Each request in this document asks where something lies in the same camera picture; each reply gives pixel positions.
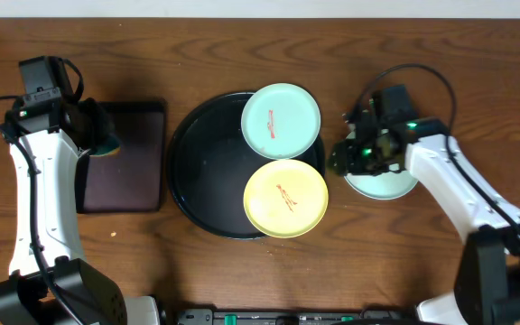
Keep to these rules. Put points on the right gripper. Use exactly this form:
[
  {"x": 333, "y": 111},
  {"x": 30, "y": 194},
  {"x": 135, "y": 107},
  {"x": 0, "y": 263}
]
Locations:
[{"x": 346, "y": 151}]

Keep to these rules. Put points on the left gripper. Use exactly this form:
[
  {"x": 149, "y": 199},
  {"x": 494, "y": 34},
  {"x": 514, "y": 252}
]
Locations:
[{"x": 105, "y": 126}]

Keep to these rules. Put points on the green and yellow sponge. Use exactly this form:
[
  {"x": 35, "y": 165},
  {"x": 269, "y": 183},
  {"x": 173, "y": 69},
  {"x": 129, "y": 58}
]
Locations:
[{"x": 109, "y": 147}]

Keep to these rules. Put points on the light blue plate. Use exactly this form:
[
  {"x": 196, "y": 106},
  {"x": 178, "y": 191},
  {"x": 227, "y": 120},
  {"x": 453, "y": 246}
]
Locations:
[
  {"x": 390, "y": 185},
  {"x": 280, "y": 121}
]

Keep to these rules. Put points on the yellow plate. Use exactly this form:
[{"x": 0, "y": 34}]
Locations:
[{"x": 285, "y": 198}]

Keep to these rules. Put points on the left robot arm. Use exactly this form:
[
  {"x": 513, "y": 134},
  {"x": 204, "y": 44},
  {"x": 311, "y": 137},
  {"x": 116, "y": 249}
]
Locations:
[{"x": 50, "y": 281}]

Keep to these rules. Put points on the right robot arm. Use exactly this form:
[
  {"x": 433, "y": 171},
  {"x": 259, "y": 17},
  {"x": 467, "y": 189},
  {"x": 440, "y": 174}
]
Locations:
[{"x": 487, "y": 286}]

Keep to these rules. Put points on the rectangular black tray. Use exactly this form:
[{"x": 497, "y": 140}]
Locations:
[{"x": 131, "y": 178}]

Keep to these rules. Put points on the round black serving tray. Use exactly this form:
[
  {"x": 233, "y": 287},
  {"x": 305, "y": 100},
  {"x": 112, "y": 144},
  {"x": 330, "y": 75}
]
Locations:
[{"x": 210, "y": 164}]

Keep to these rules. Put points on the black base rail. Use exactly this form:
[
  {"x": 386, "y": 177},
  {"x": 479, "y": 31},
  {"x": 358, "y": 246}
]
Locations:
[{"x": 256, "y": 317}]

